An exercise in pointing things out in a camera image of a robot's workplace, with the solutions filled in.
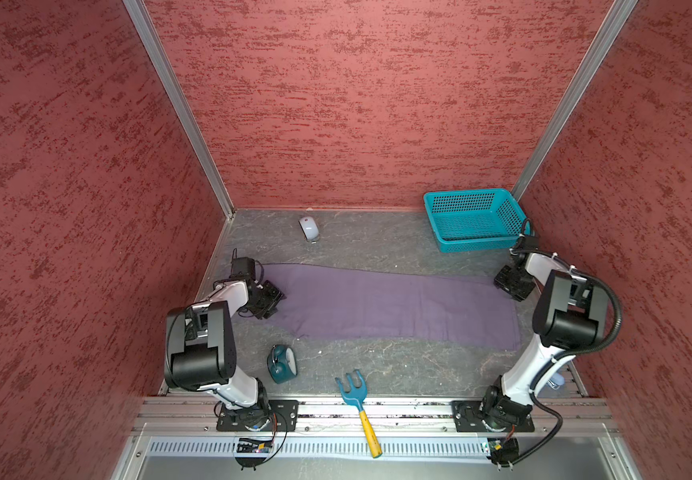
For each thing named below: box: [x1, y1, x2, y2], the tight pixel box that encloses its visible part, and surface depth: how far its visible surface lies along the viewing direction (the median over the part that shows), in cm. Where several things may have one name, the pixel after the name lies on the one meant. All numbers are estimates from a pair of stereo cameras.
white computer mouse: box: [298, 216, 320, 242], surface depth 108 cm
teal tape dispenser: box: [267, 344, 298, 384], surface depth 77 cm
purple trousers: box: [261, 264, 522, 350], surface depth 94 cm
